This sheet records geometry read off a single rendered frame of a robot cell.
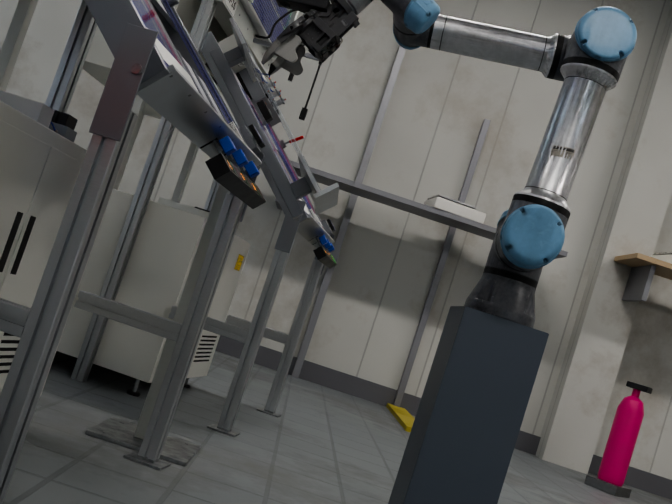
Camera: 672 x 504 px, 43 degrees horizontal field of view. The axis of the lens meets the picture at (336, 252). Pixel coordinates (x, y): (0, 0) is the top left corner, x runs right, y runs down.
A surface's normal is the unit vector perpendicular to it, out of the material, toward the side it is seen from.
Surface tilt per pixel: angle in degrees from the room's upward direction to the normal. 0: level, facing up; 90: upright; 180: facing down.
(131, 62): 90
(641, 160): 90
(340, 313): 90
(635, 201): 90
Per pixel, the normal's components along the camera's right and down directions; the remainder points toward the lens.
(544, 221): -0.13, 0.02
